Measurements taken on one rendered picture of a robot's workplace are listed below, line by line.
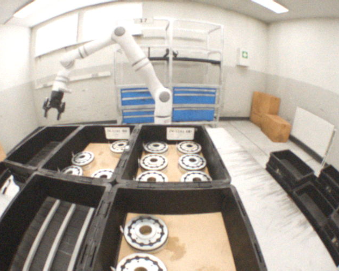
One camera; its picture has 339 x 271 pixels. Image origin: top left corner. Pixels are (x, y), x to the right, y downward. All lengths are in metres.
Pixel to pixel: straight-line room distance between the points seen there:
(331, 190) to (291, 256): 0.99
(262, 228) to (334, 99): 2.80
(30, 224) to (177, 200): 0.47
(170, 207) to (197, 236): 0.10
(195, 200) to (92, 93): 3.25
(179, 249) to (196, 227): 0.08
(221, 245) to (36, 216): 0.54
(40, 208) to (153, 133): 0.58
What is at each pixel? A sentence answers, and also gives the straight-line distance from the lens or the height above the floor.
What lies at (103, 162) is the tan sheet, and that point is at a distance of 0.67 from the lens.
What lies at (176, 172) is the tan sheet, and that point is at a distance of 0.57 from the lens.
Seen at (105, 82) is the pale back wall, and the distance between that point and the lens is 3.34.
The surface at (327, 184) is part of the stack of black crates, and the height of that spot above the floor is 0.53.
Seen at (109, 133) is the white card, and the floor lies 0.89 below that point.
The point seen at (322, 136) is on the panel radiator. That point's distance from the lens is 3.15.
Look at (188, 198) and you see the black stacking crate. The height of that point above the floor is 0.90.
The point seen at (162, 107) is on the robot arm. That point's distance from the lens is 0.82.
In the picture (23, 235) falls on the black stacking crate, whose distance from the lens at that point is 0.55.
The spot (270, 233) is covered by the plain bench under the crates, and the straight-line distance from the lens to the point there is 0.65.
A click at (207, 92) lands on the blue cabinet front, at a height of 0.80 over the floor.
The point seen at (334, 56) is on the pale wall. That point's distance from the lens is 3.30.
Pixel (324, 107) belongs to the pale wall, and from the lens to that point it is 3.26.
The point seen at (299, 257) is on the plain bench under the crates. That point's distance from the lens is 0.68.
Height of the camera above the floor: 1.19
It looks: 25 degrees down
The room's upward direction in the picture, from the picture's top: 1 degrees clockwise
